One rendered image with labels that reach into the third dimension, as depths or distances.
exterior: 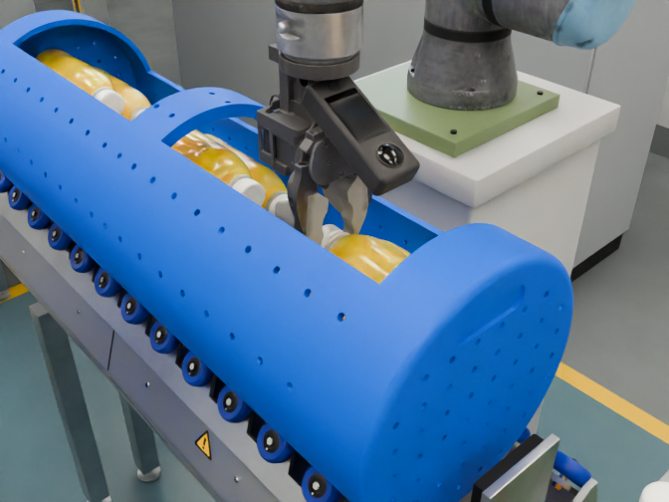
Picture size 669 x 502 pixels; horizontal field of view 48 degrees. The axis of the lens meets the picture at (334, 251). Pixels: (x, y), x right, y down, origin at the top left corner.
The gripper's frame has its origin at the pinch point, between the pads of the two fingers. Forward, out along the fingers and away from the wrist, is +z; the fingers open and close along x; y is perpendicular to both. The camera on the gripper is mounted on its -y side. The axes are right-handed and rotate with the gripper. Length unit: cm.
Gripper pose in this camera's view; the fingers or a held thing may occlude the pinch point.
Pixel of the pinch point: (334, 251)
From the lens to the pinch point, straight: 76.2
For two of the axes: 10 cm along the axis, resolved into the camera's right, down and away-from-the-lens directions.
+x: -7.5, 3.7, -5.5
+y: -6.6, -4.2, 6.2
